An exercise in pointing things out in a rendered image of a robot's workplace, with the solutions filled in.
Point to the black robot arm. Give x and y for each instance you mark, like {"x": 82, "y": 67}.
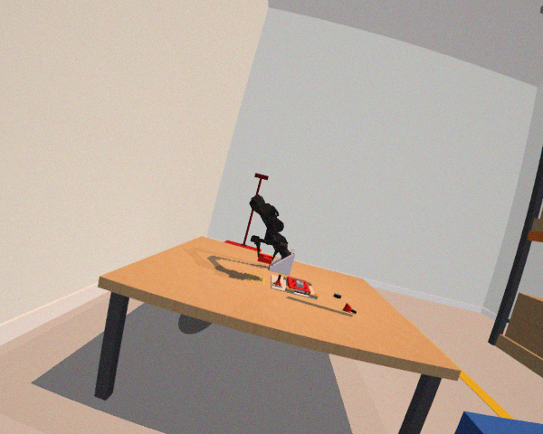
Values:
{"x": 267, "y": 213}

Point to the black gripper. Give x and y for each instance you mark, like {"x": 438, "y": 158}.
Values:
{"x": 257, "y": 241}

